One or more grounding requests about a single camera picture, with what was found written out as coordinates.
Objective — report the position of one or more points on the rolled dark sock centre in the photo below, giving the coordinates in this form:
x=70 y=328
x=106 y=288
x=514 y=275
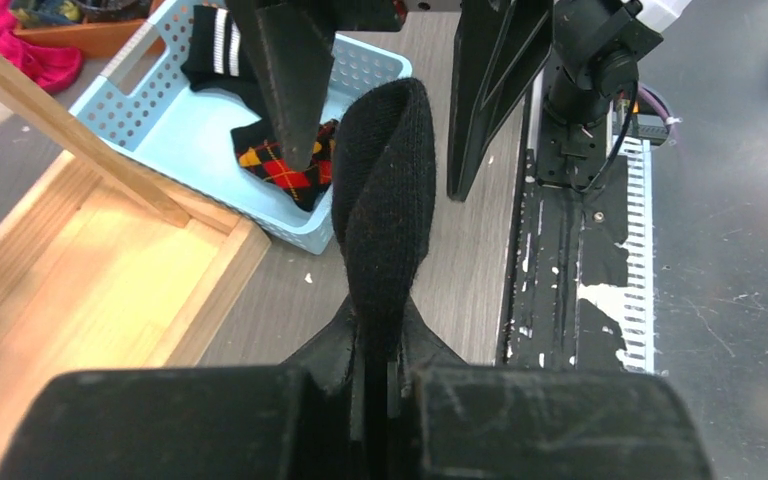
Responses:
x=109 y=11

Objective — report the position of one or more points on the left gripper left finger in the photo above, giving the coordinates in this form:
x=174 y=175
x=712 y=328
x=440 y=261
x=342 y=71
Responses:
x=284 y=421

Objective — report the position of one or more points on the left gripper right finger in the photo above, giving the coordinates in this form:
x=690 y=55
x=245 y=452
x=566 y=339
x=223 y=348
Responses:
x=462 y=421

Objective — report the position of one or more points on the pink cloth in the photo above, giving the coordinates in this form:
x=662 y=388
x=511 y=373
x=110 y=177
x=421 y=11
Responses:
x=53 y=69

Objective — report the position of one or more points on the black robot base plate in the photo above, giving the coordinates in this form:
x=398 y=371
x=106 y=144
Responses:
x=569 y=225

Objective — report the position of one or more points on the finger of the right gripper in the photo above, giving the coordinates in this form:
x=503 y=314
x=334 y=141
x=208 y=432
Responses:
x=499 y=49
x=289 y=45

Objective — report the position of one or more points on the wooden compartment tray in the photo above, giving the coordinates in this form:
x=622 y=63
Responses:
x=94 y=40

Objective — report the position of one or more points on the light blue plastic basket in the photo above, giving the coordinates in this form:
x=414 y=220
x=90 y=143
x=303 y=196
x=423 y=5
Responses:
x=143 y=107

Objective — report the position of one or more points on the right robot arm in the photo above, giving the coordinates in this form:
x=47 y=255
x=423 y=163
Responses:
x=598 y=44

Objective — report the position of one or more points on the wooden hanging rack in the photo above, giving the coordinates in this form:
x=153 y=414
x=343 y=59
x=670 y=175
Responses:
x=106 y=264

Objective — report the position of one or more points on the red yellow argyle sock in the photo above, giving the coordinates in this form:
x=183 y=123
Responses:
x=259 y=153

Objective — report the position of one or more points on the rolled dark sock in tray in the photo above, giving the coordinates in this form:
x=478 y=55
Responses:
x=32 y=14

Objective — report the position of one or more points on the black sock white stripes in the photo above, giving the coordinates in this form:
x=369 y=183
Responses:
x=384 y=191

